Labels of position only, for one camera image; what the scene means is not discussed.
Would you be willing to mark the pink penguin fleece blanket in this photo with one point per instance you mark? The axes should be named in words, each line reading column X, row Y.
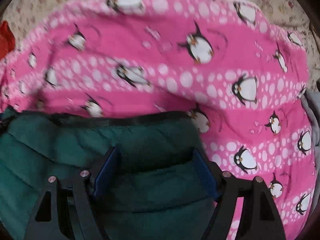
column 157, row 79

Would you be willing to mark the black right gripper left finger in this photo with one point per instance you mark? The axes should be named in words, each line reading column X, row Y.
column 72, row 208

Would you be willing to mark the red ruffled pillow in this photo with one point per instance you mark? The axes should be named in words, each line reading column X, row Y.
column 7, row 40

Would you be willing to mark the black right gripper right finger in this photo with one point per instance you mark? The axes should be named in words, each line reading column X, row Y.
column 259, row 219

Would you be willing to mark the grey fleece garment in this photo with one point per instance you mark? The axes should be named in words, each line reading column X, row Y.
column 311, row 104

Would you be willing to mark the dark green puffer jacket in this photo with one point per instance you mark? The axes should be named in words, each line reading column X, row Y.
column 143, row 184

